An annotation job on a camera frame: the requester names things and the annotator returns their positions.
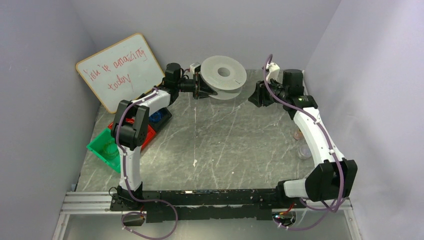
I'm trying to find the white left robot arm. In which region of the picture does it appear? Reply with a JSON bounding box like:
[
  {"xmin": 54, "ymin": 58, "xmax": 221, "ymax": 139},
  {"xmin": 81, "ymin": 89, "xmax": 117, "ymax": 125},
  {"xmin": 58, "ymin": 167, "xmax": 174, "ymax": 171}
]
[{"xmin": 110, "ymin": 62, "xmax": 216, "ymax": 202}]

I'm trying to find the white perforated filament spool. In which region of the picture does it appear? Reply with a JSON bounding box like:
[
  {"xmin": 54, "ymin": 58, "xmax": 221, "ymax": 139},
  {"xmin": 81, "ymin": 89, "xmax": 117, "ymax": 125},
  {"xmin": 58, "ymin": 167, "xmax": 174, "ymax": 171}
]
[{"xmin": 200, "ymin": 55, "xmax": 247, "ymax": 100}]

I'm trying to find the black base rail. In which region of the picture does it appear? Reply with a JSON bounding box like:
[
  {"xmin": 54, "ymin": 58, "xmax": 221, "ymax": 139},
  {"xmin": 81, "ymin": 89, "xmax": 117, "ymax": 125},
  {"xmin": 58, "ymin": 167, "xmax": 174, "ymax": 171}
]
[{"xmin": 109, "ymin": 186, "xmax": 304, "ymax": 223}]

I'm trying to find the clear small jar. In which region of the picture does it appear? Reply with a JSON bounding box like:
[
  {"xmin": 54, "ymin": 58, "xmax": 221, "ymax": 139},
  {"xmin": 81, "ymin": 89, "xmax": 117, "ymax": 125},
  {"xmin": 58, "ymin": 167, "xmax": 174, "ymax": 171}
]
[{"xmin": 297, "ymin": 144, "xmax": 312, "ymax": 160}]

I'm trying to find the red storage bin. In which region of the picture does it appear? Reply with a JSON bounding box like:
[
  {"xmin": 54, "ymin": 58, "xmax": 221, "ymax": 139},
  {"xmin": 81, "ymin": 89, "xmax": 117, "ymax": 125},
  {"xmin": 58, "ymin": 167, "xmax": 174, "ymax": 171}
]
[{"xmin": 107, "ymin": 118, "xmax": 156, "ymax": 151}]

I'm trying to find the blue cable coil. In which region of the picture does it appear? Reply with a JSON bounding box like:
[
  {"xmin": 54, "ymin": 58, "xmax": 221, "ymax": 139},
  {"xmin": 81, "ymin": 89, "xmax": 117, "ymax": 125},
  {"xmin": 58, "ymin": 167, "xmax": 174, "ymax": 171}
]
[{"xmin": 149, "ymin": 110, "xmax": 165, "ymax": 124}]

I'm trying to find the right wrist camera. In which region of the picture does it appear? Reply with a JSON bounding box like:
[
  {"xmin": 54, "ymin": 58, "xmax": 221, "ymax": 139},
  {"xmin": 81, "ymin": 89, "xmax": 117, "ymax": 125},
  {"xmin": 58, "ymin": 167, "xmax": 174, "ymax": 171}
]
[{"xmin": 265, "ymin": 62, "xmax": 280, "ymax": 83}]

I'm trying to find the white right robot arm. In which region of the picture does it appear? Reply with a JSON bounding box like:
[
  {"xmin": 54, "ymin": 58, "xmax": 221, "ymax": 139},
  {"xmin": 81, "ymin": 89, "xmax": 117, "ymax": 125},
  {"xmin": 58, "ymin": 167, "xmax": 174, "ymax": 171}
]
[{"xmin": 248, "ymin": 69, "xmax": 358, "ymax": 202}]

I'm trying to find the green cable coil in bin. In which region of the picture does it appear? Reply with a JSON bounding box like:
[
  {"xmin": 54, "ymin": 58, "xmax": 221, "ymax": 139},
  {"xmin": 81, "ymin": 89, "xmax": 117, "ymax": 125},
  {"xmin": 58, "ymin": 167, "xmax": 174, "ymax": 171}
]
[{"xmin": 103, "ymin": 140, "xmax": 120, "ymax": 162}]

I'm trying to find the black storage bin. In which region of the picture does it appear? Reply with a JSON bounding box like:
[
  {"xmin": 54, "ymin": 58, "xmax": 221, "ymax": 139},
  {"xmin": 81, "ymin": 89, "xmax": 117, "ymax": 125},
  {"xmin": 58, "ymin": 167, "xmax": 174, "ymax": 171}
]
[{"xmin": 149, "ymin": 107, "xmax": 173, "ymax": 133}]

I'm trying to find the green storage bin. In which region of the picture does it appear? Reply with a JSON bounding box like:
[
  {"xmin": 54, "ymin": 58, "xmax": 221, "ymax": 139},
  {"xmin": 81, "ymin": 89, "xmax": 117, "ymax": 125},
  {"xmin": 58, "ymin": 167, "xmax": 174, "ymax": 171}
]
[{"xmin": 86, "ymin": 128, "xmax": 121, "ymax": 174}]

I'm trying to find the pink capped small bottle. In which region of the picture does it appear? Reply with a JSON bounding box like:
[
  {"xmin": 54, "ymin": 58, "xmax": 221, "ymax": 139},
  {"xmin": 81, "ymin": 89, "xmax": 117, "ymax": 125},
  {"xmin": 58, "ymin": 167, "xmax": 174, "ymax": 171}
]
[{"xmin": 293, "ymin": 128, "xmax": 304, "ymax": 141}]

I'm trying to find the whiteboard with red writing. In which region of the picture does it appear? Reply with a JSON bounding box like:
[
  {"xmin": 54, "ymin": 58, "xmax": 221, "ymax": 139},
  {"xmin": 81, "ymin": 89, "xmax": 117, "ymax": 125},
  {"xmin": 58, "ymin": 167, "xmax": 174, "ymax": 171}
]
[{"xmin": 75, "ymin": 33, "xmax": 165, "ymax": 114}]

